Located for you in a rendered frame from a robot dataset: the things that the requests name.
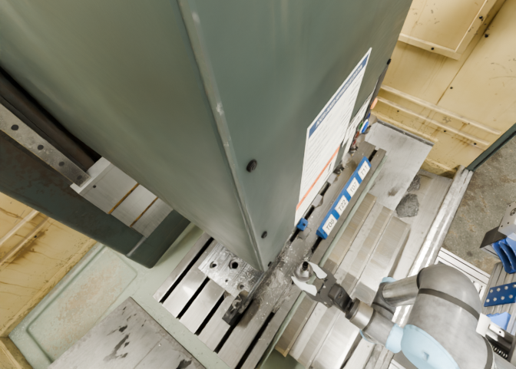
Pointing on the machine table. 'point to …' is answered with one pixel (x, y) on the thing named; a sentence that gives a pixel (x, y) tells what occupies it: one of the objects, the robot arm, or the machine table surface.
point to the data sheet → (330, 126)
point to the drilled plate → (231, 271)
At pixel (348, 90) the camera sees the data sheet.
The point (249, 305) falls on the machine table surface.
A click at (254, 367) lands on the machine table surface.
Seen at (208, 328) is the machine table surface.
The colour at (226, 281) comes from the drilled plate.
